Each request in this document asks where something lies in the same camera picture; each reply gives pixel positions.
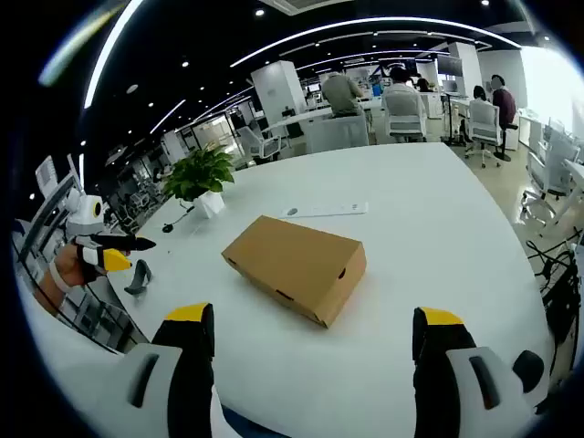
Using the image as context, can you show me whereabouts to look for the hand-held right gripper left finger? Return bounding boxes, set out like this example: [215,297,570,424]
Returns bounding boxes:
[93,301,216,438]

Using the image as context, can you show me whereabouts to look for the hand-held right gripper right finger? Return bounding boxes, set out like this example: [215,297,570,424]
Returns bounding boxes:
[412,307,544,438]

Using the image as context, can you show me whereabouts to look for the brown cardboard shoe box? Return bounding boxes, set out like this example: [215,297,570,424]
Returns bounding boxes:
[221,214,368,329]

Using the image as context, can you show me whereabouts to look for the person's left hand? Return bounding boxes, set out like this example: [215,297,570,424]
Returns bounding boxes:
[53,244,99,289]

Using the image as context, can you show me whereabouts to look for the grey curved stand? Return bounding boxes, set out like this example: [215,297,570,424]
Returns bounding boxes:
[123,259,153,297]

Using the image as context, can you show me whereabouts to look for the black rounded object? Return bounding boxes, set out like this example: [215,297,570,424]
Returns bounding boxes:
[511,349,547,394]

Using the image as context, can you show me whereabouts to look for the green potted plant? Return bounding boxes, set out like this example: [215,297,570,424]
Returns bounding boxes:
[162,141,237,219]

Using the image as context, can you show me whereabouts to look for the white office chair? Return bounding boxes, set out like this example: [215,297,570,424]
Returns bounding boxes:
[464,98,515,169]
[519,136,579,227]
[381,89,429,143]
[235,126,284,165]

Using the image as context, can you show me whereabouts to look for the black bar stool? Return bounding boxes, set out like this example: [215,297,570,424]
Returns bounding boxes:
[495,121,521,162]

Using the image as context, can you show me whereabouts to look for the black monitor screen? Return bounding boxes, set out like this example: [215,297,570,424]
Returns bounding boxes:
[436,54,463,77]

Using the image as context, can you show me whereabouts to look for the black puck with cable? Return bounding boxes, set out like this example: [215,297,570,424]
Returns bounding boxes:
[162,205,196,234]

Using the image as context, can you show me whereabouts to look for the black frame with cables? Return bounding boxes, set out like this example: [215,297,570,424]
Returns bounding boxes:
[527,227,584,339]

